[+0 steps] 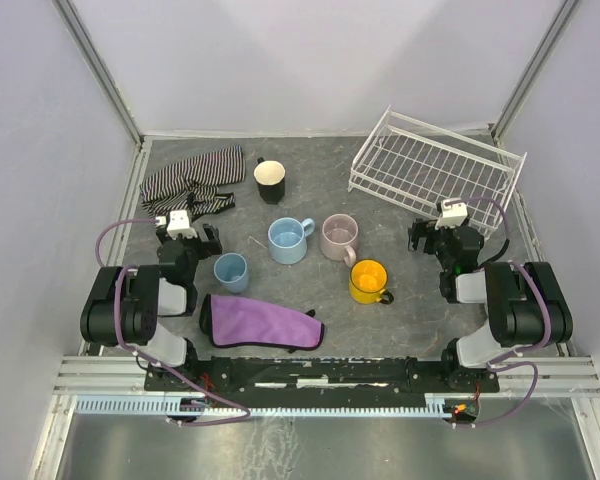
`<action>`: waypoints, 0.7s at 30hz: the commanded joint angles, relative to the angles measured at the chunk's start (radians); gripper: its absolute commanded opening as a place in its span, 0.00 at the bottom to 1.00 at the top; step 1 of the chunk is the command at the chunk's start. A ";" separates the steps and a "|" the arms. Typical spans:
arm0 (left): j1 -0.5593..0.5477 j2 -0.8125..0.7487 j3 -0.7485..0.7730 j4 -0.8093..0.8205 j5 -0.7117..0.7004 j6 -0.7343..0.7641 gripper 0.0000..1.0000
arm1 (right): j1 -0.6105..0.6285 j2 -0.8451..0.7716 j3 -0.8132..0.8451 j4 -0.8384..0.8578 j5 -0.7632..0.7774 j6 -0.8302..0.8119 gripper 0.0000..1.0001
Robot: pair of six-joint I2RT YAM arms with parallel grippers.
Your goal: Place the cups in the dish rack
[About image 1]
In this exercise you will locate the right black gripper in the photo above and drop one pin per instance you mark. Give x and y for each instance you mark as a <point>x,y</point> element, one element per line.
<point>431,234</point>

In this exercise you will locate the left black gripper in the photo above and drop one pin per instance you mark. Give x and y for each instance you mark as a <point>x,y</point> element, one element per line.
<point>200,241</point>

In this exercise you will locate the yellow mug black handle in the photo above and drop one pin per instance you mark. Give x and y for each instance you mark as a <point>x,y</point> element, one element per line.
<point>368,281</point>

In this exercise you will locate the white wire dish rack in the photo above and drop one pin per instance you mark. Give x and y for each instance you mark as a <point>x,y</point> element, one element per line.
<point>415,165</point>

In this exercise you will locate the light blue mug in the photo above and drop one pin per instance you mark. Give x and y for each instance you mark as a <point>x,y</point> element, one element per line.
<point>287,239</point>

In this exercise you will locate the black cup white interior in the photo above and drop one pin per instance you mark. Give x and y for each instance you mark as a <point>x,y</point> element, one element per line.
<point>270,177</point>

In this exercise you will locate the pink mug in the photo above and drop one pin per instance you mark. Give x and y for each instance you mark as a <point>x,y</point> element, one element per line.
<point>340,238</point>

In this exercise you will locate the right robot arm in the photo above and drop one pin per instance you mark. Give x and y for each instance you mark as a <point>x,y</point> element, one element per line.
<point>525,307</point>

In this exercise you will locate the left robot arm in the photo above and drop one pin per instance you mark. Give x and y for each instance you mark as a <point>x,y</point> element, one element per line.
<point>125,303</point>

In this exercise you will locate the small blue tumbler cup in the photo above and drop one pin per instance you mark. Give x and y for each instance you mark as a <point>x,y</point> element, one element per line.
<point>231,270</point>

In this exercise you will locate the striped cloth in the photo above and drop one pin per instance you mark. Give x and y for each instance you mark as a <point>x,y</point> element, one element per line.
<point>193,184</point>

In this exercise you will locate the purple cloth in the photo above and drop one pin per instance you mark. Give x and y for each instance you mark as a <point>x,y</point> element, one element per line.
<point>231,321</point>

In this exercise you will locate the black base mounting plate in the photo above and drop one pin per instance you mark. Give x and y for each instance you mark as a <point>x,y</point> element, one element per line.
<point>313,383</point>

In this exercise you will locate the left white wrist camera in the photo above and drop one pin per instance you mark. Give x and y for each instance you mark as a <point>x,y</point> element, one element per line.
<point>179,224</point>

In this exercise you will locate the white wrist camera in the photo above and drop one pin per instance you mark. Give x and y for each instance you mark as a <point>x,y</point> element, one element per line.
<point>179,224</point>
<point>452,213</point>

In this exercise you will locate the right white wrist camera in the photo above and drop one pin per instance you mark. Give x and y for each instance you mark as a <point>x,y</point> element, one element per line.
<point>452,213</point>

